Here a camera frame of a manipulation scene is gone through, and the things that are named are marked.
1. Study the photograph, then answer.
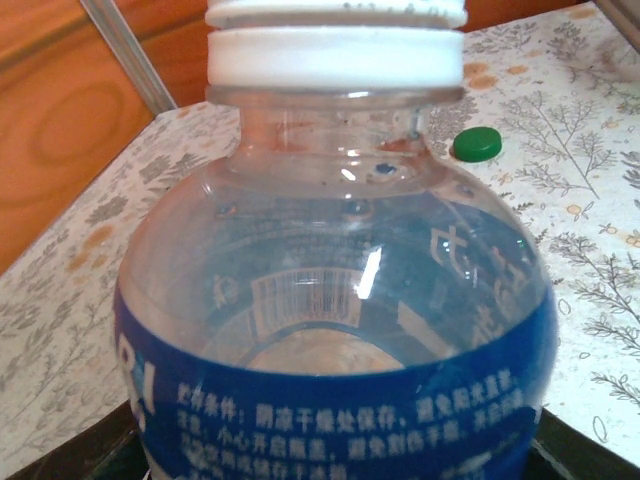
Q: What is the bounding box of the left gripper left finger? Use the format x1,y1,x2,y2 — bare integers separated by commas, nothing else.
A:
7,398,152,480

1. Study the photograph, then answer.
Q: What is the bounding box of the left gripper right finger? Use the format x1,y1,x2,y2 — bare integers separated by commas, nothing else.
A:
524,407,640,480

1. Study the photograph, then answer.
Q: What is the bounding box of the clear bottle blue label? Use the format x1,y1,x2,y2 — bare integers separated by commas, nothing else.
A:
113,29,559,480

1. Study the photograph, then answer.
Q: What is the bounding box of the green bottle cap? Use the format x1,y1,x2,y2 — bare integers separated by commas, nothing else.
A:
452,127,503,163

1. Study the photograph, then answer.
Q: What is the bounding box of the white bottle cap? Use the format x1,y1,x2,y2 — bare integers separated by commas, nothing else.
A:
204,0,470,30

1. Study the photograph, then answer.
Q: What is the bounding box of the floral patterned tablecloth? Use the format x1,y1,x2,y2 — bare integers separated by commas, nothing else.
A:
0,2,640,474

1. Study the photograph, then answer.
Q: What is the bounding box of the aluminium corner post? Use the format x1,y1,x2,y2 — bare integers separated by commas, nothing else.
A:
597,0,640,34
79,0,179,114

